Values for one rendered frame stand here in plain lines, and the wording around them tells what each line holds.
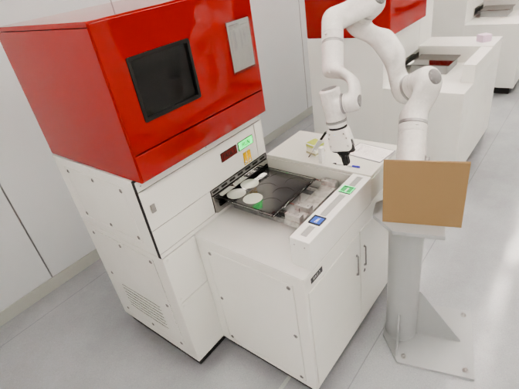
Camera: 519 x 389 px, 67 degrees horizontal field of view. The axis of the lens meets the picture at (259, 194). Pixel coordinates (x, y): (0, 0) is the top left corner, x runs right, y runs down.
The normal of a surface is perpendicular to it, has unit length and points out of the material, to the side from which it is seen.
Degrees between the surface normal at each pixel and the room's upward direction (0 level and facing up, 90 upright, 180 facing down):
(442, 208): 90
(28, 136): 90
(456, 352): 0
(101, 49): 90
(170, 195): 90
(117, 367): 0
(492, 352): 0
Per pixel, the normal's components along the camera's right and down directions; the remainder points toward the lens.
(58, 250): 0.78, 0.22
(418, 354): -0.15, -0.84
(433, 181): -0.33, 0.53
